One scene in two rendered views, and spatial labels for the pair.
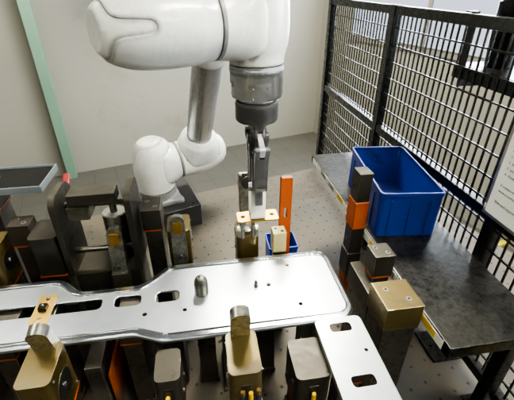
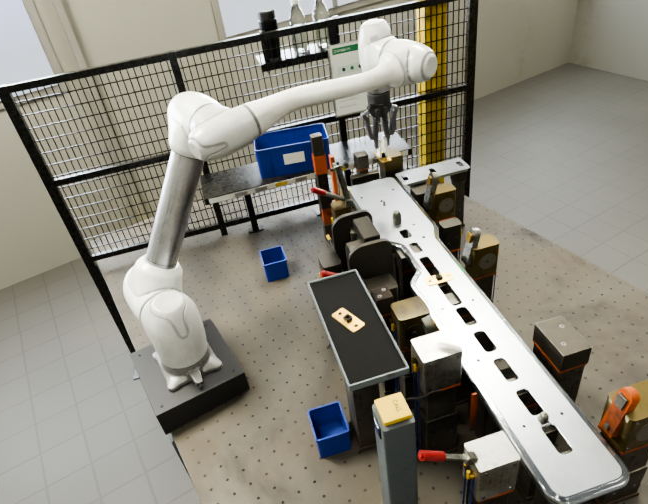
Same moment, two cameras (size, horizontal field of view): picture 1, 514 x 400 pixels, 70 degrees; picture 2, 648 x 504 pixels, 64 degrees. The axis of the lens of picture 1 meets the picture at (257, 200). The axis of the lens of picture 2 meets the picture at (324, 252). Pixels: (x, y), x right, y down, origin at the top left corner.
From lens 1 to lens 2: 1.94 m
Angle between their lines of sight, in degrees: 73
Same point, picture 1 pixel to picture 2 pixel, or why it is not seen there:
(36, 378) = (489, 238)
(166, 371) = (454, 221)
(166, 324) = (427, 227)
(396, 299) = (393, 153)
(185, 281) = (390, 230)
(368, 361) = (422, 170)
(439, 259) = (350, 149)
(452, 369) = not seen: hidden behind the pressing
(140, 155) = (190, 311)
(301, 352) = (421, 190)
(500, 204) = (344, 106)
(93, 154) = not seen: outside the picture
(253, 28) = not seen: hidden behind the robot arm
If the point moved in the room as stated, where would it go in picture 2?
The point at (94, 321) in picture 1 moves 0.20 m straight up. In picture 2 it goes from (437, 253) to (437, 201)
